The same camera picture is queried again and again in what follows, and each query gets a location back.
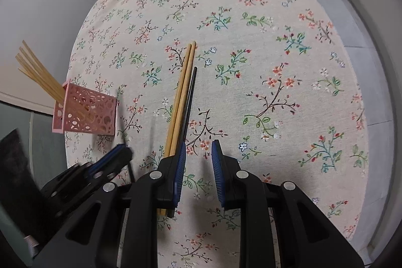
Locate wooden chopstick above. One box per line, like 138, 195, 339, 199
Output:
163, 41, 193, 158
157, 41, 198, 217
21, 39, 66, 99

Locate floral tablecloth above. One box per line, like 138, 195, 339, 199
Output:
65, 0, 368, 267

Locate pink perforated utensil holder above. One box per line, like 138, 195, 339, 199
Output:
52, 80, 117, 136

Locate black chopstick on table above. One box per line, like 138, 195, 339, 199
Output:
179, 67, 197, 145

